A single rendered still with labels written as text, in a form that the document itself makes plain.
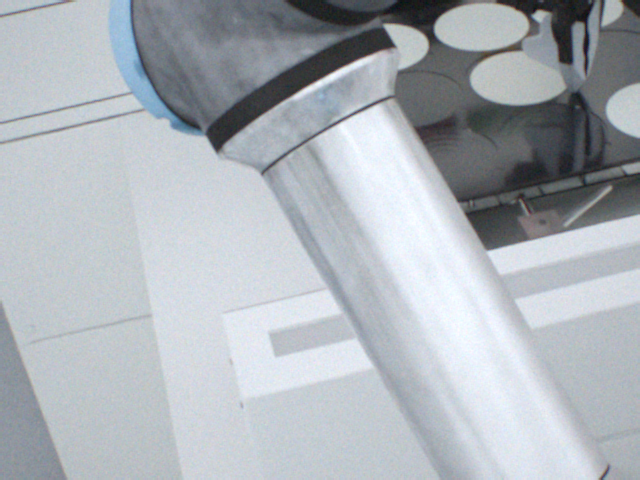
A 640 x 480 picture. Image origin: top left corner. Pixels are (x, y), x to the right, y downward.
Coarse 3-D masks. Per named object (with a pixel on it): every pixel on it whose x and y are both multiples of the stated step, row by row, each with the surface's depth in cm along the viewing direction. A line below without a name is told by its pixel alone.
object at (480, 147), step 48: (480, 0) 141; (432, 48) 134; (624, 48) 130; (432, 96) 127; (480, 96) 126; (576, 96) 124; (432, 144) 121; (480, 144) 120; (528, 144) 119; (576, 144) 118; (624, 144) 117; (480, 192) 114
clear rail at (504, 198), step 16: (576, 176) 114; (592, 176) 114; (608, 176) 114; (624, 176) 114; (496, 192) 113; (512, 192) 113; (528, 192) 113; (544, 192) 113; (560, 192) 114; (464, 208) 113; (480, 208) 113; (496, 208) 113
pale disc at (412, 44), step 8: (384, 24) 139; (392, 32) 138; (400, 32) 137; (408, 32) 137; (416, 32) 137; (400, 40) 136; (408, 40) 136; (416, 40) 136; (424, 40) 136; (400, 48) 135; (408, 48) 135; (416, 48) 134; (424, 48) 134; (408, 56) 133; (416, 56) 133; (400, 64) 132; (408, 64) 132
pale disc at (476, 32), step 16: (448, 16) 139; (464, 16) 139; (480, 16) 138; (496, 16) 138; (512, 16) 138; (448, 32) 136; (464, 32) 136; (480, 32) 136; (496, 32) 135; (512, 32) 135; (464, 48) 133; (480, 48) 133; (496, 48) 133
